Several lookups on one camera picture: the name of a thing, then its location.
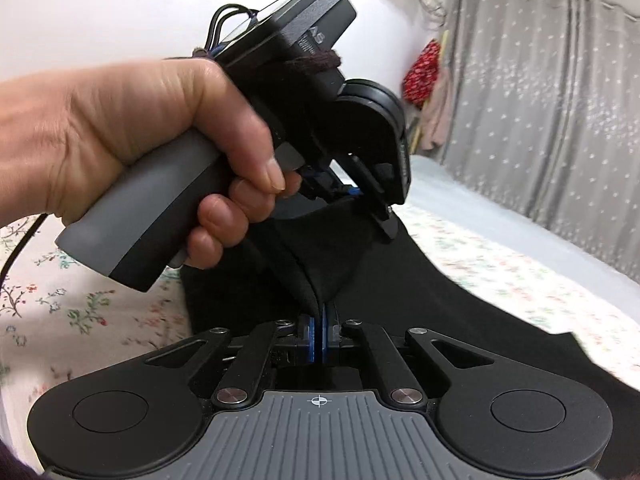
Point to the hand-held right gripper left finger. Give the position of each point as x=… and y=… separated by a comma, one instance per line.
x=311, y=336

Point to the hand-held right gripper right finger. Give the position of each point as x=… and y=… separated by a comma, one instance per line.
x=327, y=336

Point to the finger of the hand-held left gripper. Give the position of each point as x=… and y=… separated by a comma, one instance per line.
x=381, y=220
x=320, y=185

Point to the black pants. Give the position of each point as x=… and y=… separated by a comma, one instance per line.
x=425, y=300

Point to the person's left forearm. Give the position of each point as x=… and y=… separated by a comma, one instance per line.
x=17, y=150

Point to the person's left hand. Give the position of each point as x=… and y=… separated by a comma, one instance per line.
x=150, y=105

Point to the pink hanging garment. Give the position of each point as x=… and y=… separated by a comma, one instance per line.
x=437, y=115

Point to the grey blanket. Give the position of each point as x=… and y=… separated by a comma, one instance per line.
x=500, y=210

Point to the red floral hanging cloth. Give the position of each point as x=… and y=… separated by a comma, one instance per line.
x=422, y=72

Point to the grey star-patterned curtain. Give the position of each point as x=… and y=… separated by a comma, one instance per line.
x=550, y=110

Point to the floral printed bed sheet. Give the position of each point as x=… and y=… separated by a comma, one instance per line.
x=75, y=310

